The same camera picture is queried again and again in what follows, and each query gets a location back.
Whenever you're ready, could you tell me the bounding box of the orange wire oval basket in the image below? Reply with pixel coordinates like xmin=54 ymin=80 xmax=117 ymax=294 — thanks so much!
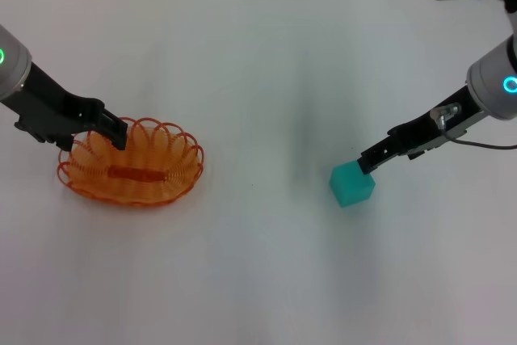
xmin=56 ymin=116 xmax=205 ymax=211

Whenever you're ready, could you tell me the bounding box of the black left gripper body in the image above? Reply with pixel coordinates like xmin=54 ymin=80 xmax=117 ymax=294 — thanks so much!
xmin=0 ymin=61 xmax=107 ymax=153

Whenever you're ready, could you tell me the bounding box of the teal foam cube block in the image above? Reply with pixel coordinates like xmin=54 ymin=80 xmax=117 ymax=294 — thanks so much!
xmin=329 ymin=159 xmax=377 ymax=209

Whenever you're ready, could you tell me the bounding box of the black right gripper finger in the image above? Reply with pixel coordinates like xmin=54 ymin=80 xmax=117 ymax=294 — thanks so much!
xmin=359 ymin=138 xmax=401 ymax=177

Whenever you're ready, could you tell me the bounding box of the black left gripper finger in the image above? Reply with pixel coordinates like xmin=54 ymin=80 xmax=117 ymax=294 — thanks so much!
xmin=96 ymin=107 xmax=131 ymax=153

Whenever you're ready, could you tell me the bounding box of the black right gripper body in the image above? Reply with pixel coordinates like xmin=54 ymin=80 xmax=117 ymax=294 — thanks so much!
xmin=386 ymin=86 xmax=482 ymax=161

